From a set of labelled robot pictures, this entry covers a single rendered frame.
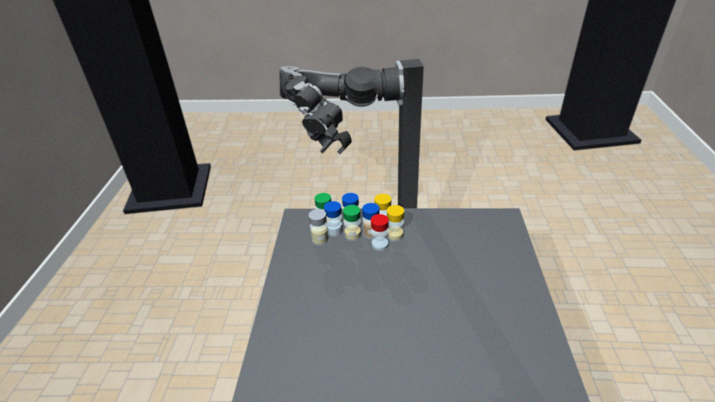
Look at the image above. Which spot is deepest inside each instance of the bottle with yellow cap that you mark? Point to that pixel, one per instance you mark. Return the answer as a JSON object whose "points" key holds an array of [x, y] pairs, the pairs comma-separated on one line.
{"points": [[383, 201], [395, 214]]}

